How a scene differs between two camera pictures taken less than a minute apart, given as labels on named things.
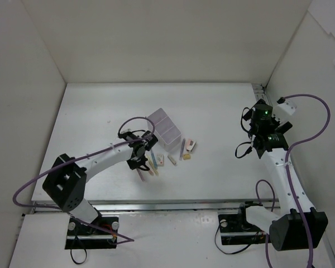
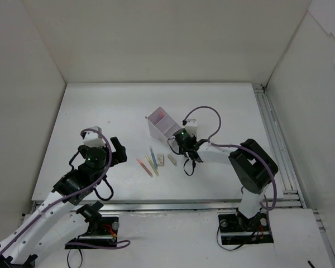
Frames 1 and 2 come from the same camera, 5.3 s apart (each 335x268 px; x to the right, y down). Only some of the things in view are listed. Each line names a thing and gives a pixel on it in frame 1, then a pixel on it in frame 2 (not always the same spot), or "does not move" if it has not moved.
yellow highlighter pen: [153, 167] does not move
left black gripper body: [139, 163] → [116, 152]
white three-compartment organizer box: [168, 135] does not move
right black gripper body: [285, 127] → [190, 152]
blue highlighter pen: [154, 159] does not move
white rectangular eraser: [160, 159] does not move
